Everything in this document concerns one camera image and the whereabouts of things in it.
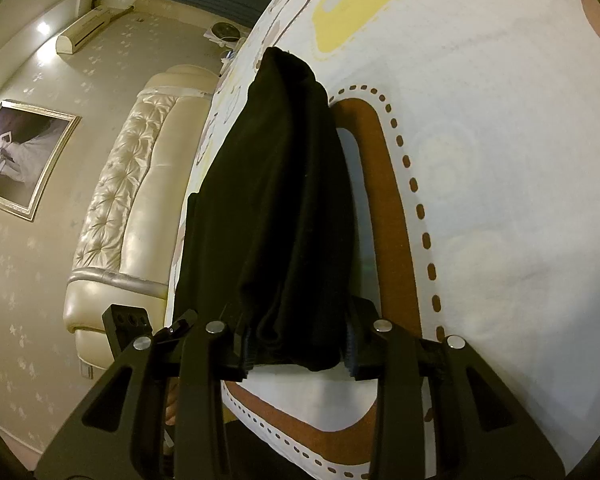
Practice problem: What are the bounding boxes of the small round fan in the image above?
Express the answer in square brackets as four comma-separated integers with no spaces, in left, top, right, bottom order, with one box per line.
[203,21,241,43]

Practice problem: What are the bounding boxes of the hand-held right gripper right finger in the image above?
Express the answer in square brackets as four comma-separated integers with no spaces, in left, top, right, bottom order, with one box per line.
[342,296,566,480]

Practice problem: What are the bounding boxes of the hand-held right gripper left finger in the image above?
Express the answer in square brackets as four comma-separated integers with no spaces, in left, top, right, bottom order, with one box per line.
[34,305,253,480]

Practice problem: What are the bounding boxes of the black pants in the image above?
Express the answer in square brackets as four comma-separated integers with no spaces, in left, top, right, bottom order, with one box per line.
[172,46,358,373]

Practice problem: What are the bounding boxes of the framed wall picture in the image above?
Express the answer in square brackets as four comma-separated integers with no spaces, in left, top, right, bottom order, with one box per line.
[0,99,82,222]

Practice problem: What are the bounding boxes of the person's foot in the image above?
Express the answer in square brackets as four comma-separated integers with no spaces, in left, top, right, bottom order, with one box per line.
[164,380,181,426]

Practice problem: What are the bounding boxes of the white printed bed sheet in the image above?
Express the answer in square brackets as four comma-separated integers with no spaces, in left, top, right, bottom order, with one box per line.
[162,0,600,480]

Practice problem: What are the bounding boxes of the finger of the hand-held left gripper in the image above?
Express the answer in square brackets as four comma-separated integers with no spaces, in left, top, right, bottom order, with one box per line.
[152,309,201,348]

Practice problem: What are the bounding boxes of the cream tufted headboard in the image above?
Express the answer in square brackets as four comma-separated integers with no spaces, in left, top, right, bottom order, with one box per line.
[62,64,221,376]

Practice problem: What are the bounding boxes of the white wall air conditioner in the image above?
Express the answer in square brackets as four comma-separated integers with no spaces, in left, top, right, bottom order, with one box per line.
[55,6,116,56]

